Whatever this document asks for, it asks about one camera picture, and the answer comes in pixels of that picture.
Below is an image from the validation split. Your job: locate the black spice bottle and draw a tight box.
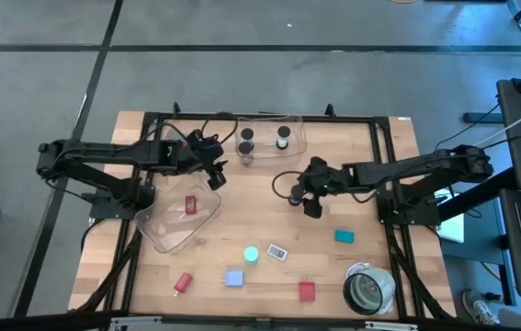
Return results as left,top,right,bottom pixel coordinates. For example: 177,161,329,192
287,183,308,208

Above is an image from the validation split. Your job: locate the teal rectangular block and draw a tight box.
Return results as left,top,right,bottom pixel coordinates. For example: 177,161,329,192
334,229,356,245

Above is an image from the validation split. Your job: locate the large clear plastic tray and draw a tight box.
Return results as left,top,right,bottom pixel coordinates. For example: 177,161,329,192
133,173,222,255

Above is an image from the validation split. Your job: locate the small white digital thermometer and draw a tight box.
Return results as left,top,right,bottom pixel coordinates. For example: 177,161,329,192
266,243,289,263

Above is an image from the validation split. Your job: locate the red plug charger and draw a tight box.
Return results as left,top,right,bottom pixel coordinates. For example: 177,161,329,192
298,277,316,303

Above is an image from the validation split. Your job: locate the lavender cube charger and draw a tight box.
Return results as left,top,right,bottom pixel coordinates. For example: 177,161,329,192
224,269,245,289

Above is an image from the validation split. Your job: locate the clear plastic hourglass tray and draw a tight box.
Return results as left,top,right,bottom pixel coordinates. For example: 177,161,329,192
234,114,310,167

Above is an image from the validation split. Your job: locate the white paper sheet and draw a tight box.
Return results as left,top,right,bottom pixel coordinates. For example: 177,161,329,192
434,187,466,245

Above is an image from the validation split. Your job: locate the black diagonal pole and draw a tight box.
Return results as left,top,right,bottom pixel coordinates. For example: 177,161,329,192
436,167,518,222

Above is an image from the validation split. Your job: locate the grey blue side table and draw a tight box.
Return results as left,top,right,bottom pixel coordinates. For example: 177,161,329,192
441,197,518,307

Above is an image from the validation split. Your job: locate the black desk foot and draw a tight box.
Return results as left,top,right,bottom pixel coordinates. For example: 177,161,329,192
462,111,504,124

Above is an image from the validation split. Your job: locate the person's shoe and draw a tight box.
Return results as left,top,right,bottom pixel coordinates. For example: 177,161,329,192
461,289,503,325

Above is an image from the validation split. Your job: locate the black crossbeam with brackets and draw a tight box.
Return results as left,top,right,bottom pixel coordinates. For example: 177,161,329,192
0,308,521,331

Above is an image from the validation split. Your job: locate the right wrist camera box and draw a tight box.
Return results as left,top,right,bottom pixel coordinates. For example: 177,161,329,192
302,194,324,221

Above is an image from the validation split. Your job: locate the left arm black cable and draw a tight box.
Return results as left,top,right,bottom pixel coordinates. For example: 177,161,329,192
199,111,239,149

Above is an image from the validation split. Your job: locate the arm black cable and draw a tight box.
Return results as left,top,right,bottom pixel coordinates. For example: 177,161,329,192
271,170,305,200
199,111,239,149

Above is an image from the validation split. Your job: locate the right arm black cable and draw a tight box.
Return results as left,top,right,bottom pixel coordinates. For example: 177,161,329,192
271,170,305,200

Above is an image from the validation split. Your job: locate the black aluminium table frame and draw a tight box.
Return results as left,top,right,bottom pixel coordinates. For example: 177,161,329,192
69,101,457,323

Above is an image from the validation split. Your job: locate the long white cable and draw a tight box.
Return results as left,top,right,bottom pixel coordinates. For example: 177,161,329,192
470,97,521,149

